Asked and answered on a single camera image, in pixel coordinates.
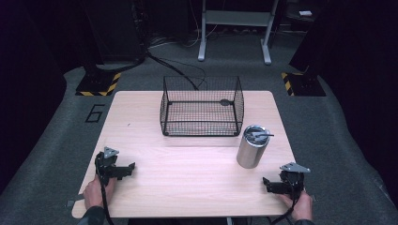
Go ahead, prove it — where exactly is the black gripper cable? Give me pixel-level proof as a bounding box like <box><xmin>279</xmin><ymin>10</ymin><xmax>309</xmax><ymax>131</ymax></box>
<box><xmin>95</xmin><ymin>156</ymin><xmax>115</xmax><ymax>225</ymax></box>
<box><xmin>269</xmin><ymin>174</ymin><xmax>305</xmax><ymax>225</ymax></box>

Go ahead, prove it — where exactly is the black floor cable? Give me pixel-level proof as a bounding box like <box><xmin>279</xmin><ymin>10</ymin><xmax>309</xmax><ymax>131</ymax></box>
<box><xmin>145</xmin><ymin>51</ymin><xmax>208</xmax><ymax>92</ymax></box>

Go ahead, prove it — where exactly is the grey table bracket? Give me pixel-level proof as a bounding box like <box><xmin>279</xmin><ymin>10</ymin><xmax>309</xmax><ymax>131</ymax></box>
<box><xmin>65</xmin><ymin>194</ymin><xmax>86</xmax><ymax>208</ymax></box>

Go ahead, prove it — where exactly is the person's right hand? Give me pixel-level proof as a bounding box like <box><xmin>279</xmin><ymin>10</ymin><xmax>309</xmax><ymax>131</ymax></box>
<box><xmin>277</xmin><ymin>190</ymin><xmax>314</xmax><ymax>222</ymax></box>

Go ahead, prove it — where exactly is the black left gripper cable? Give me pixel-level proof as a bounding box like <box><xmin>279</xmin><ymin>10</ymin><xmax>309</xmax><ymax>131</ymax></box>
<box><xmin>95</xmin><ymin>156</ymin><xmax>115</xmax><ymax>225</ymax></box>

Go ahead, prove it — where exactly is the white metal stand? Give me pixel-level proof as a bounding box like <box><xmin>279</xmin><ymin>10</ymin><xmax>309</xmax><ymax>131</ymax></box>
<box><xmin>197</xmin><ymin>0</ymin><xmax>280</xmax><ymax>67</ymax></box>

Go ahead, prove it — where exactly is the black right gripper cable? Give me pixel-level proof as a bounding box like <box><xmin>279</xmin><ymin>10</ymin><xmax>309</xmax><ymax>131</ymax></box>
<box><xmin>269</xmin><ymin>174</ymin><xmax>305</xmax><ymax>225</ymax></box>

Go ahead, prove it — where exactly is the black wire mesh basket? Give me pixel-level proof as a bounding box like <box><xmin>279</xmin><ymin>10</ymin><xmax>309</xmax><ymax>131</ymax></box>
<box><xmin>160</xmin><ymin>75</ymin><xmax>245</xmax><ymax>138</ymax></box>

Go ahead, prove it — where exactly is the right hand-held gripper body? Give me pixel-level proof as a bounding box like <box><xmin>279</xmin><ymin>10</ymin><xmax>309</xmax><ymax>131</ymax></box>
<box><xmin>279</xmin><ymin>161</ymin><xmax>312</xmax><ymax>201</ymax></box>

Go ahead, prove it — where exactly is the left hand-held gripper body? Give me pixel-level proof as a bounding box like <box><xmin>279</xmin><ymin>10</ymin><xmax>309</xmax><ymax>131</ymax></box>
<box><xmin>94</xmin><ymin>146</ymin><xmax>124</xmax><ymax>188</ymax></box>

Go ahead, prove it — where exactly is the stainless steel cup with lid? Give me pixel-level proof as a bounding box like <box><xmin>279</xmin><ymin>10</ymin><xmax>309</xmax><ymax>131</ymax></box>
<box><xmin>236</xmin><ymin>124</ymin><xmax>275</xmax><ymax>170</ymax></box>

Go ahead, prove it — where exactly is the black curtain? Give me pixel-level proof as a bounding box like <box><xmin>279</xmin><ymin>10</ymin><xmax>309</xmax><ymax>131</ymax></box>
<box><xmin>0</xmin><ymin>0</ymin><xmax>148</xmax><ymax>195</ymax></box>
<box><xmin>287</xmin><ymin>0</ymin><xmax>398</xmax><ymax>207</ymax></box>

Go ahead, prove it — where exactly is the person's left hand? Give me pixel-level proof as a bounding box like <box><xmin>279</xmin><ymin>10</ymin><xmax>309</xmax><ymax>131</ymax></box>
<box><xmin>82</xmin><ymin>173</ymin><xmax>117</xmax><ymax>211</ymax></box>

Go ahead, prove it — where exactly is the black yellow striped base plate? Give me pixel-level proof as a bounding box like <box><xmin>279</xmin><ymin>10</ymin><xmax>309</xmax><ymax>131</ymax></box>
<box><xmin>75</xmin><ymin>71</ymin><xmax>122</xmax><ymax>98</ymax></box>
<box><xmin>280</xmin><ymin>71</ymin><xmax>327</xmax><ymax>98</ymax></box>

